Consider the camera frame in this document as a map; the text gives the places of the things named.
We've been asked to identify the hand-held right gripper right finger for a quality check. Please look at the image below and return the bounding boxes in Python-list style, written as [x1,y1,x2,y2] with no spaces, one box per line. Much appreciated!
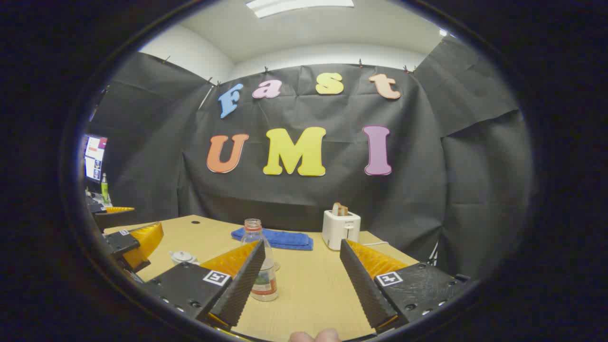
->
[340,239,473,333]

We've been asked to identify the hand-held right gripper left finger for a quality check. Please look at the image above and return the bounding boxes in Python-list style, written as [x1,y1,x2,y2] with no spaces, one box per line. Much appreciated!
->
[142,239,266,332]

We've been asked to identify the clear plastic water bottle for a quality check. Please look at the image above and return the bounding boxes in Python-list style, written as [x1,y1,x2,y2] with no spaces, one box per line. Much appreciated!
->
[240,218,279,302]

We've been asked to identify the computer monitor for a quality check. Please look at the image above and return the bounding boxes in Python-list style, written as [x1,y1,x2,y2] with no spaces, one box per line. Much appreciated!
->
[84,134,108,184]

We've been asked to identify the white toaster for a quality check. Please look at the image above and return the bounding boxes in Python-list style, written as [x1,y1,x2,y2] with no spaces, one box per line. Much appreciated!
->
[322,209,361,251]

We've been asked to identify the folded blue towel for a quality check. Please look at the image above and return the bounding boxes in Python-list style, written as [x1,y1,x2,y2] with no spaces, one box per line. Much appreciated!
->
[231,228,314,251]

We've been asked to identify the ceiling light panel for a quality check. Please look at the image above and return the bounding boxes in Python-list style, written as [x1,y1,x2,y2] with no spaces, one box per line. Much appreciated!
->
[246,0,355,19]

